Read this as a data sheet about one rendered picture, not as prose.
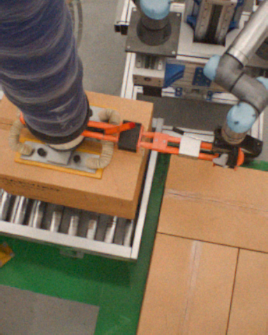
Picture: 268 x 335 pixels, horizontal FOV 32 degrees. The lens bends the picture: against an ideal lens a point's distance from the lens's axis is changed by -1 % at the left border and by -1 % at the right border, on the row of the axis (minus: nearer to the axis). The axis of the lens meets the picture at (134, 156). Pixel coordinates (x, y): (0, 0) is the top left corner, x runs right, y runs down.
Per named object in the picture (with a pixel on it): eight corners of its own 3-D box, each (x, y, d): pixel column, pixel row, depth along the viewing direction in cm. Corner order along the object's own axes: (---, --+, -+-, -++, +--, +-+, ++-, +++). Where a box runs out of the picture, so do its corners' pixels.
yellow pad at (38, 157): (14, 162, 181) (11, 158, 176) (21, 137, 184) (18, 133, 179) (100, 179, 178) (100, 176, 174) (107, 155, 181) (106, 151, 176)
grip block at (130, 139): (115, 149, 171) (114, 144, 166) (121, 124, 174) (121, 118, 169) (138, 153, 171) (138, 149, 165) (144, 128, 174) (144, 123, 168)
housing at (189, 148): (177, 157, 170) (178, 153, 166) (180, 139, 172) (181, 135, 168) (196, 161, 170) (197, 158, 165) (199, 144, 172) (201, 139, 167)
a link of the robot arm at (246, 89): (250, 64, 140) (229, 90, 138) (282, 86, 138) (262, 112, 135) (245, 76, 148) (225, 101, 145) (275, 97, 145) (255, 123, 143)
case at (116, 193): (6, 192, 218) (-21, 169, 180) (28, 114, 230) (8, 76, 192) (133, 220, 214) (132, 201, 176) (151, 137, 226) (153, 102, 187)
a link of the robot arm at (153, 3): (149, 34, 191) (151, 15, 178) (132, 10, 194) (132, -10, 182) (174, 21, 193) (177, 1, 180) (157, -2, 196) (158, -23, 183)
